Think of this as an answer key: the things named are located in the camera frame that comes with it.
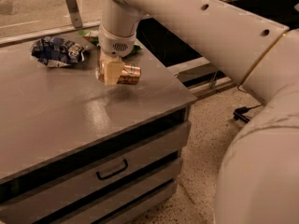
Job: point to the orange La Croix can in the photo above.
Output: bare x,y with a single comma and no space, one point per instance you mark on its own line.
130,74

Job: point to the black drawer handle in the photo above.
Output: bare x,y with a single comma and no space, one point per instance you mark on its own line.
106,171

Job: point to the blue crumpled chip bag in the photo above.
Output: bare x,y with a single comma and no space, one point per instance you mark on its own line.
56,52

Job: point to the metal railing post left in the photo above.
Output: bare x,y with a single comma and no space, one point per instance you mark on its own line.
74,14

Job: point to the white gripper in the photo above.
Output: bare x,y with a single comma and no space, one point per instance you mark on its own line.
114,45

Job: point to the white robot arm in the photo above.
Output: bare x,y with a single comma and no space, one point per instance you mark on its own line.
258,182

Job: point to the green chip bag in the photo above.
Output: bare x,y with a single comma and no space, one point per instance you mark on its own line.
92,37

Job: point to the grey drawer cabinet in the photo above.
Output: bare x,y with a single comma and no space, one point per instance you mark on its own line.
58,125

